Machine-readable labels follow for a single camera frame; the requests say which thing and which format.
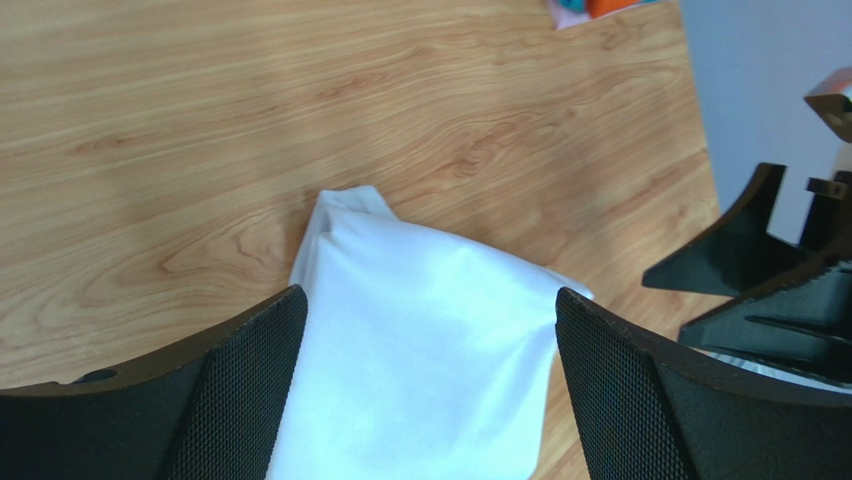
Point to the white t shirt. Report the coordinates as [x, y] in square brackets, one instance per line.
[425, 355]

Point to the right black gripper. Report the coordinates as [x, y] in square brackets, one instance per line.
[801, 325]

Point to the folded orange t shirt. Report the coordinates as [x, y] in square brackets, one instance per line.
[600, 8]

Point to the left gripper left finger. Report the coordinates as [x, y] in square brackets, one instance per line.
[208, 406]

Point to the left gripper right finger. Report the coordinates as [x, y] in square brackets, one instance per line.
[647, 407]

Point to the folded teal t shirt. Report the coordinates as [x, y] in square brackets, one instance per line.
[578, 6]

